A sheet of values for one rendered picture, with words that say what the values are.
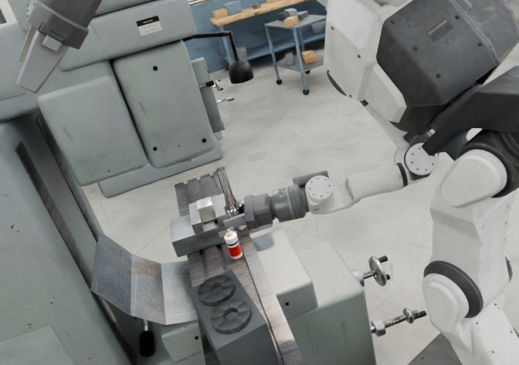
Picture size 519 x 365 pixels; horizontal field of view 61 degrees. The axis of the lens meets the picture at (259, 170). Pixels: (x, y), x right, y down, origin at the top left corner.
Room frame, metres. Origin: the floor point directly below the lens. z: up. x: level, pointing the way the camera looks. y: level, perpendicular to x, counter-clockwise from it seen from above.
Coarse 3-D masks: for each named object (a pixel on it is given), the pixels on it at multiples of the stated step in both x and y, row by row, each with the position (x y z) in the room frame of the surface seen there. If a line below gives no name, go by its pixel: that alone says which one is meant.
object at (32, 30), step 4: (32, 28) 0.58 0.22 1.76; (28, 32) 0.58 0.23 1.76; (32, 32) 0.58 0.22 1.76; (28, 36) 0.58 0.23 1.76; (32, 36) 0.58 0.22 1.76; (28, 40) 0.58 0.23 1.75; (24, 44) 0.58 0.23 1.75; (28, 44) 0.58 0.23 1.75; (24, 48) 0.58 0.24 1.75; (28, 48) 0.58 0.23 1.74; (24, 52) 0.58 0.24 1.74; (20, 56) 0.57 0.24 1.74; (24, 56) 0.58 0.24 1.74; (20, 60) 0.57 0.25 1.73; (24, 60) 0.58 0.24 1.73
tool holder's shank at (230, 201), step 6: (222, 168) 1.01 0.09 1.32; (222, 174) 0.99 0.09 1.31; (222, 180) 0.99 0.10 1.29; (228, 180) 1.00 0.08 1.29; (222, 186) 1.00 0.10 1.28; (228, 186) 1.00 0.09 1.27; (228, 192) 0.99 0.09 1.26; (228, 198) 0.99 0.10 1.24; (234, 198) 1.00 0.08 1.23; (228, 204) 0.99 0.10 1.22; (234, 204) 1.00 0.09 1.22
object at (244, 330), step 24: (192, 288) 0.87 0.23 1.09; (216, 288) 0.85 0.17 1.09; (240, 288) 0.82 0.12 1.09; (216, 312) 0.75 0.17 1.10; (240, 312) 0.73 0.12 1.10; (216, 336) 0.70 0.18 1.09; (240, 336) 0.68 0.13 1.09; (264, 336) 0.69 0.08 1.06; (240, 360) 0.67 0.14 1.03; (264, 360) 0.69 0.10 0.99
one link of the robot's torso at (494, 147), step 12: (480, 132) 0.69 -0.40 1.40; (492, 132) 0.66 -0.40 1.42; (468, 144) 0.68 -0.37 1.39; (480, 144) 0.66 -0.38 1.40; (492, 144) 0.65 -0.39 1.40; (504, 144) 0.63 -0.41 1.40; (456, 156) 0.70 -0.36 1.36; (504, 156) 0.63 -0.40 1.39; (516, 156) 0.62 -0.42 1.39; (516, 168) 0.61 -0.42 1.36; (516, 180) 0.61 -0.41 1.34; (504, 192) 0.62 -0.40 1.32
